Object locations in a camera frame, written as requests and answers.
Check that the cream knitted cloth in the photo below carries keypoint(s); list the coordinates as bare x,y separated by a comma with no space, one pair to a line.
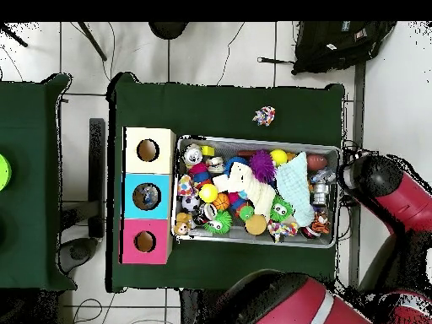
246,183

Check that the purple spiky ball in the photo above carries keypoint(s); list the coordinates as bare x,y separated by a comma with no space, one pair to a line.
262,166

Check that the mint green knitted cloth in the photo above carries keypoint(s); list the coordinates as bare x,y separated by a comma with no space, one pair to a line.
293,185

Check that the colourful patchwork cloth scrap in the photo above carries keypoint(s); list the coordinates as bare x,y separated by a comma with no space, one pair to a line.
264,116

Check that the colourful polka dot cloth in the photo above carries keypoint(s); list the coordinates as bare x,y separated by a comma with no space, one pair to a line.
282,229

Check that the crinkled clear plastic wrapper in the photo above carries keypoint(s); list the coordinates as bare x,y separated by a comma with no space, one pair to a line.
324,177

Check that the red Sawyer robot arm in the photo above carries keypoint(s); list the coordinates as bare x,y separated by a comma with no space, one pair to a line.
398,196

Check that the wooden box with three holes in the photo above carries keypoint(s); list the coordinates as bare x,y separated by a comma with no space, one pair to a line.
164,202

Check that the clear mesh bin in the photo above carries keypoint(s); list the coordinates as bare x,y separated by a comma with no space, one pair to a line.
202,237

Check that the small orange basketball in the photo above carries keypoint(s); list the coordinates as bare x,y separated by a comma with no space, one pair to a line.
221,201

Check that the dark green table cloth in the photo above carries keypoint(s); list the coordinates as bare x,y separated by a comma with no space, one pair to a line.
223,101
34,169

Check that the small brown football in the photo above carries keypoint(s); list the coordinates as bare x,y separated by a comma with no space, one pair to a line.
316,162

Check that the grey plastic toy robot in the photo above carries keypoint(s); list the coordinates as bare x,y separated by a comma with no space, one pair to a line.
320,194

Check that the black backpack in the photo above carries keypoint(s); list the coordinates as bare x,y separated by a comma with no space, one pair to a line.
337,47

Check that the green round object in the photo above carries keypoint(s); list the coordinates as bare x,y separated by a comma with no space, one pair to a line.
4,171

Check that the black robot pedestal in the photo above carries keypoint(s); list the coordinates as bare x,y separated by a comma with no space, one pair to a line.
192,304

